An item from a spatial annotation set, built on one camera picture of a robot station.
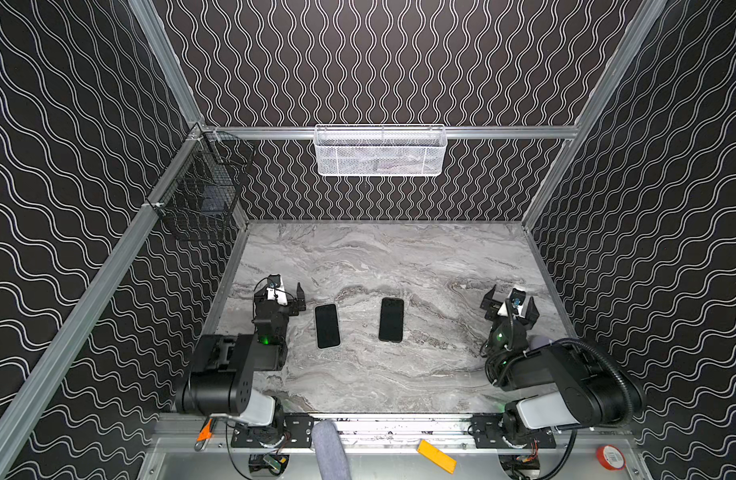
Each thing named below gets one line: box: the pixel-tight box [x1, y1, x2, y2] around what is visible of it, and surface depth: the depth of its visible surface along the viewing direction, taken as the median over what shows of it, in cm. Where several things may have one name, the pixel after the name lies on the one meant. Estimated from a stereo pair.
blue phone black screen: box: [315, 304, 341, 349], surface depth 94 cm
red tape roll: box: [596, 445, 626, 471], surface depth 72 cm
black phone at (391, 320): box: [378, 297, 404, 343], surface depth 97 cm
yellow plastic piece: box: [416, 439, 457, 474], surface depth 72 cm
